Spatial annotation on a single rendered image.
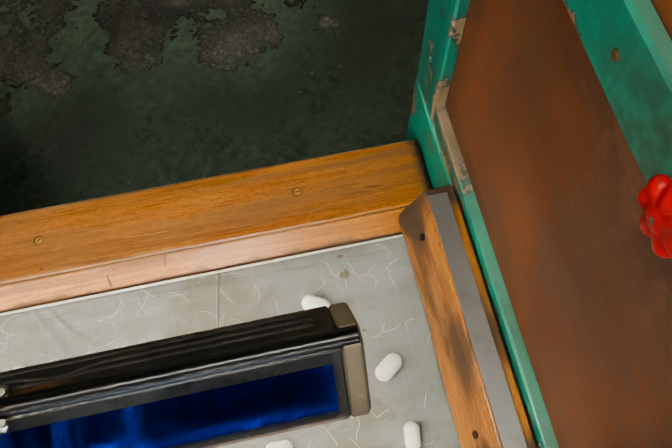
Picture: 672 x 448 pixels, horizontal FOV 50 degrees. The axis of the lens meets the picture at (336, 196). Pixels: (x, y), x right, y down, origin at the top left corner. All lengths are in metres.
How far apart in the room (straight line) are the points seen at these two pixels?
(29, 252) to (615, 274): 0.67
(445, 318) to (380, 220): 0.18
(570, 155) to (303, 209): 0.42
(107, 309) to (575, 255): 0.55
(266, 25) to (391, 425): 1.40
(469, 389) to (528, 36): 0.35
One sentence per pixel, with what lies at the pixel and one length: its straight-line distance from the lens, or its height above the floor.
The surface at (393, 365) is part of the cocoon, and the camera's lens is 0.83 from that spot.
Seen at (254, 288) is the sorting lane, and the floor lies 0.74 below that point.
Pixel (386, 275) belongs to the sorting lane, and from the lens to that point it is 0.88.
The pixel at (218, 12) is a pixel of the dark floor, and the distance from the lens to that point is 2.09.
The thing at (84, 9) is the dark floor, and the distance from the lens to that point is 2.18.
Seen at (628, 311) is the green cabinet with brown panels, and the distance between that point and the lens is 0.52.
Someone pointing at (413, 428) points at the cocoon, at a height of 0.76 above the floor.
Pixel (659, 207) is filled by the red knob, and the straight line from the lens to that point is 0.39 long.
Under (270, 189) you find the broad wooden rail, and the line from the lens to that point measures 0.90.
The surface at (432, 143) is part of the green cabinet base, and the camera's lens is 0.87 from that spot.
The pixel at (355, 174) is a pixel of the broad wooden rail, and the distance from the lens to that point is 0.91.
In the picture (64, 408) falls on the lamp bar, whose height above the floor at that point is 1.11.
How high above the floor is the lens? 1.57
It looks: 64 degrees down
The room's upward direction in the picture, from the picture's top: straight up
